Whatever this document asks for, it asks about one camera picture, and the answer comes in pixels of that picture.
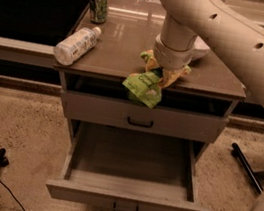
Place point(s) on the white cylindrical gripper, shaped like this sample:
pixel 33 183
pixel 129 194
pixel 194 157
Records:
pixel 171 59

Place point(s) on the green rice chip bag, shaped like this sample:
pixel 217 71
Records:
pixel 143 88

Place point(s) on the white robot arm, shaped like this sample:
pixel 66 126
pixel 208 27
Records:
pixel 236 40

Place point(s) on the grey drawer cabinet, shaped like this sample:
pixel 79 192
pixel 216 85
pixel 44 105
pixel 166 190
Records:
pixel 210 89

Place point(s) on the closed grey top drawer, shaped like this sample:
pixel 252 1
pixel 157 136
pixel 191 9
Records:
pixel 122 114

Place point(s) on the open grey middle drawer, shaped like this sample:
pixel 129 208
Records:
pixel 128 171

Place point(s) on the white ceramic bowl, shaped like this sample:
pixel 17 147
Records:
pixel 200 49

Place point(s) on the green soda can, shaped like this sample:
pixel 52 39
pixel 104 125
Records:
pixel 98 11

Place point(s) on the clear plastic water bottle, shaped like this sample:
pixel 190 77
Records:
pixel 75 46

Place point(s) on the black stand leg right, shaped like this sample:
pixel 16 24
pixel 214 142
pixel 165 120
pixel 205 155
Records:
pixel 237 152

